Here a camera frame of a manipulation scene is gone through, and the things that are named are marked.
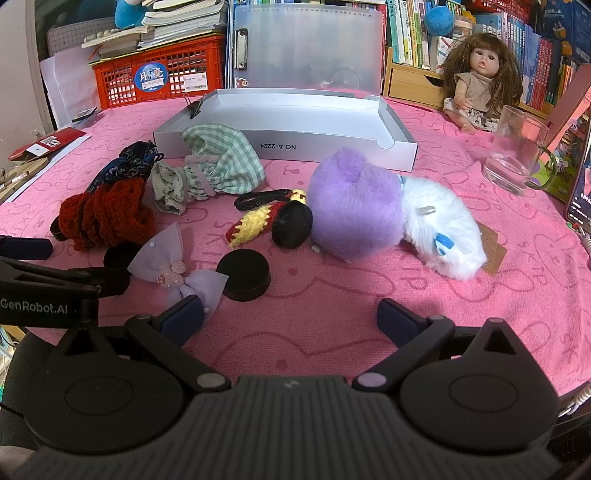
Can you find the white plastic folder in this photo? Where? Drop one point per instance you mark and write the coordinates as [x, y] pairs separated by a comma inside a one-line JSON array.
[[69, 87]]

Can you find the blue printed carton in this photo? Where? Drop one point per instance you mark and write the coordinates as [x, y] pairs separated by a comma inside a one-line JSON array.
[[563, 27]]

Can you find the brown card tag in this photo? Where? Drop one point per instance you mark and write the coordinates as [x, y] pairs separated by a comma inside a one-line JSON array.
[[491, 249]]

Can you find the red plastic crate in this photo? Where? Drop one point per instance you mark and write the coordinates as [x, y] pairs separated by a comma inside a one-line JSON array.
[[150, 76]]

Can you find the black round puck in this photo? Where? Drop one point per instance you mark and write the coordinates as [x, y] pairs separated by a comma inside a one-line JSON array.
[[291, 226], [242, 277]]

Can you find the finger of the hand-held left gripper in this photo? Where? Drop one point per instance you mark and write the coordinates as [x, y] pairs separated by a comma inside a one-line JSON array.
[[106, 282], [25, 248]]

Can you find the blue folder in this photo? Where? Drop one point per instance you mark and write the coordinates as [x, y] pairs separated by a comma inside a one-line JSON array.
[[230, 46]]

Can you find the silver cardboard box tray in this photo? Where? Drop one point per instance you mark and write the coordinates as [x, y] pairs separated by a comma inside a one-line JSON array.
[[300, 117]]

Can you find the red plastic basket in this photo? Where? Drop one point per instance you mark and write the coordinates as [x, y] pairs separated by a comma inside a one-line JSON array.
[[498, 9]]

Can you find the smartphone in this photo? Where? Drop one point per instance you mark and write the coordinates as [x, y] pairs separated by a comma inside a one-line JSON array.
[[581, 194]]

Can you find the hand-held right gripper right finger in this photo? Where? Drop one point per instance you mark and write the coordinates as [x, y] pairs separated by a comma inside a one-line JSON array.
[[397, 321]]

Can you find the row of blue red books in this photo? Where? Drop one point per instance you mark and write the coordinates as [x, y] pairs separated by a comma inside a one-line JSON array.
[[531, 50]]

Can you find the small dark card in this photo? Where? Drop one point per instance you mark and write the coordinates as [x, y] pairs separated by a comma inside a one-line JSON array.
[[84, 114]]

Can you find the wooden board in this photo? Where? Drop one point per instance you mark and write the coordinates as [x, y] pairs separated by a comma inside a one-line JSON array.
[[23, 177]]

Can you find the red envelope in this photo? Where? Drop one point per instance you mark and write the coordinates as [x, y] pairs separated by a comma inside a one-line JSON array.
[[60, 138]]

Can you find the brown haired baby doll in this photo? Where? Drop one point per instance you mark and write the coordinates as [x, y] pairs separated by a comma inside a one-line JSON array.
[[480, 87]]

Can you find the purple white plush toy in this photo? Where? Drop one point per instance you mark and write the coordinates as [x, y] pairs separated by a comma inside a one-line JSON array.
[[355, 203]]

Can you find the pink stand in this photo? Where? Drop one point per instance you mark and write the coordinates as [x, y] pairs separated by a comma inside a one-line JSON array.
[[572, 106]]

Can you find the translucent clipboard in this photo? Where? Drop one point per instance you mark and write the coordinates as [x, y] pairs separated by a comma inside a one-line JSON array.
[[314, 50]]

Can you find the blue white cat plush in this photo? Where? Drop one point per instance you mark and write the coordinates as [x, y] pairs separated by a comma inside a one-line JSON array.
[[129, 14]]

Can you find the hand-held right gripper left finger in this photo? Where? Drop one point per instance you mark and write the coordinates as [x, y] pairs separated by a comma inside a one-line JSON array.
[[184, 316]]

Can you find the white printed small box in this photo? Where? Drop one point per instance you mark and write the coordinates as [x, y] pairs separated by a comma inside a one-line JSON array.
[[441, 53]]

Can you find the small floral cloth pouch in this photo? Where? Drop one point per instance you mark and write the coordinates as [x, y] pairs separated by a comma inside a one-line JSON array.
[[168, 184]]

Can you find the black binder clip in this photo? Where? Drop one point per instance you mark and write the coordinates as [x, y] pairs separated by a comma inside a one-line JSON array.
[[197, 110]]

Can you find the stack of worn books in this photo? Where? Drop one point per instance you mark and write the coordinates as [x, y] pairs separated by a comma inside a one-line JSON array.
[[184, 23]]

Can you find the colourful picture card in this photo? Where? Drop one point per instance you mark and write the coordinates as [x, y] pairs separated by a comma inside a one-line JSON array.
[[565, 166]]

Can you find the clear glass mug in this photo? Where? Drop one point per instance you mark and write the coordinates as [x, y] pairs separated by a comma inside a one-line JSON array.
[[508, 170]]

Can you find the cartoon sticker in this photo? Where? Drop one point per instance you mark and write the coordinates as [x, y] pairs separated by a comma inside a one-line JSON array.
[[241, 83]]

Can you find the red crochet scrunchie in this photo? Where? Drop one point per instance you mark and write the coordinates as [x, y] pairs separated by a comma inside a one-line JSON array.
[[111, 212]]

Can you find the grey grid board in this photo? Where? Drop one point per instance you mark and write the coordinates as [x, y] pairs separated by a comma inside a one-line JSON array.
[[69, 39]]

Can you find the wooden desk organizer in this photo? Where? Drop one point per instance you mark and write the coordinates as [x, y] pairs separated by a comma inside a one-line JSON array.
[[411, 85]]

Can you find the lilac bow hair clip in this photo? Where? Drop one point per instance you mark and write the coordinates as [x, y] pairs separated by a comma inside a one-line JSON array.
[[157, 251]]

